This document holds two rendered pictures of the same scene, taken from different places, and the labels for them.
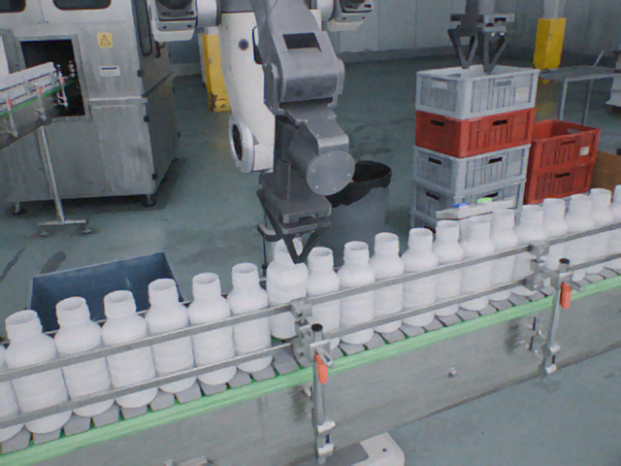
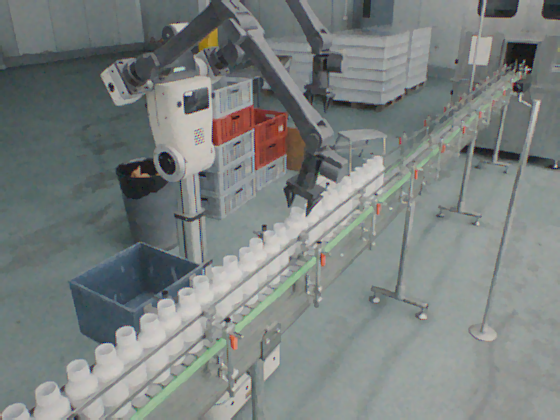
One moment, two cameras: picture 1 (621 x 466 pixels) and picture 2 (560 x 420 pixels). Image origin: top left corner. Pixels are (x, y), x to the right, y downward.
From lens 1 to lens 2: 0.94 m
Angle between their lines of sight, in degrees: 32
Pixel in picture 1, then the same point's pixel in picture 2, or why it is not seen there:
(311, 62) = (327, 132)
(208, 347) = (275, 265)
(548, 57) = not seen: hidden behind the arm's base
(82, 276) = (98, 271)
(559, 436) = (333, 298)
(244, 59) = (178, 112)
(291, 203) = (311, 190)
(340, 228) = (151, 210)
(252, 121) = (183, 149)
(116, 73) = not seen: outside the picture
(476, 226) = (342, 186)
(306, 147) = (332, 166)
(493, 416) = not seen: hidden behind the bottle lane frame
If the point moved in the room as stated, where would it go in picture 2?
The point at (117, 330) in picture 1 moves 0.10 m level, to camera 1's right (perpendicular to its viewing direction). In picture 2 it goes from (250, 265) to (280, 255)
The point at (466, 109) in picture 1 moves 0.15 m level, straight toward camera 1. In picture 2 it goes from (217, 111) to (221, 116)
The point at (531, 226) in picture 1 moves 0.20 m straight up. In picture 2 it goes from (356, 182) to (360, 131)
